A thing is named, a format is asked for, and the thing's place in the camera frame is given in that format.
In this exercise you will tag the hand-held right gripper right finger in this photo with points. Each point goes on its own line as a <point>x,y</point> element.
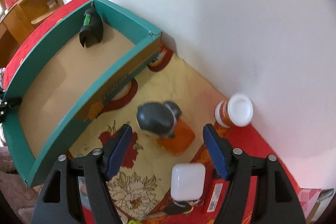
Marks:
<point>214,150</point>

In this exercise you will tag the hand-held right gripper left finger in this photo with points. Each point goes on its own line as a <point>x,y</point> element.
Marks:
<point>119,155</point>

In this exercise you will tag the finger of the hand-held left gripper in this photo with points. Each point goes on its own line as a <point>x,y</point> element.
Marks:
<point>5,106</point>

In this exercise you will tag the white earbuds case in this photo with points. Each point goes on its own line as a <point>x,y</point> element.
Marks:
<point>187,182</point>

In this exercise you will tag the red tube with black cap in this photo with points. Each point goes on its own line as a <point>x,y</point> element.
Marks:
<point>215,196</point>

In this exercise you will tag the orange jar with white lid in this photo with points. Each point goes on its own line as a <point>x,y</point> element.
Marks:
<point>240,108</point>

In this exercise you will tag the monkey toy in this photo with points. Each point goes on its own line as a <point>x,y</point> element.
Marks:
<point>155,116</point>

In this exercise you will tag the teal cardboard box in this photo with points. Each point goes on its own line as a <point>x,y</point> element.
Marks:
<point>65,77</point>

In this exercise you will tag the green utility knife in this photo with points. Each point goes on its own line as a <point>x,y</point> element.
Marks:
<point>133,222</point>

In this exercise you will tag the bunch of keys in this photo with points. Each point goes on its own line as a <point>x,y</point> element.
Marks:
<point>177,208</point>

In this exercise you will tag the red printed tablecloth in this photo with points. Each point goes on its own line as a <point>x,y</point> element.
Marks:
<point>262,142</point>

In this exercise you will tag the wooden shelf unit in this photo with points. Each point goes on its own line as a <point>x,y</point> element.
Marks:
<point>34,3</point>

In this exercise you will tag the pink patterned box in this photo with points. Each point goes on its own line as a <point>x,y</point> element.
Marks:
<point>309,197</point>

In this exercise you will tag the small clear item on shelf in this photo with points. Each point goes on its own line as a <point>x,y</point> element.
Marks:
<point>51,3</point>

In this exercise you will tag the black cylinder with green tube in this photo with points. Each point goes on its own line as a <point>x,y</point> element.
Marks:
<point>92,32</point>

